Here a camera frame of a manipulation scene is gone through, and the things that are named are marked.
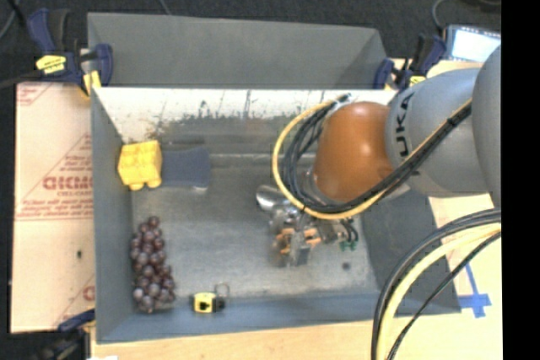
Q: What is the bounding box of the yellow toy building block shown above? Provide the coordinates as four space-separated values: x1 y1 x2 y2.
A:
116 139 164 191

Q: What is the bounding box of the yellow padlock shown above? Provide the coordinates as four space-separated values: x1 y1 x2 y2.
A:
192 282 231 314

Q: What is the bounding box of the brown cardboard board red print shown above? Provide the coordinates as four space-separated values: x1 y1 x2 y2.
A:
9 81 97 335

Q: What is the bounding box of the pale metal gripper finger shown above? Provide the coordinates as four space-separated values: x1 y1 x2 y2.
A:
273 241 314 268
272 224 317 244

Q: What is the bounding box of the purple toy grape bunch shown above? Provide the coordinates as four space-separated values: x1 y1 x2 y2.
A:
128 215 177 314

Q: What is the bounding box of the grey metal bin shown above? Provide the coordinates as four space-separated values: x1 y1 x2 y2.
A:
86 12 462 345

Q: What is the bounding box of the blue sponge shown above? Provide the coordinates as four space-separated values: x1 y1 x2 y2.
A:
161 146 212 190

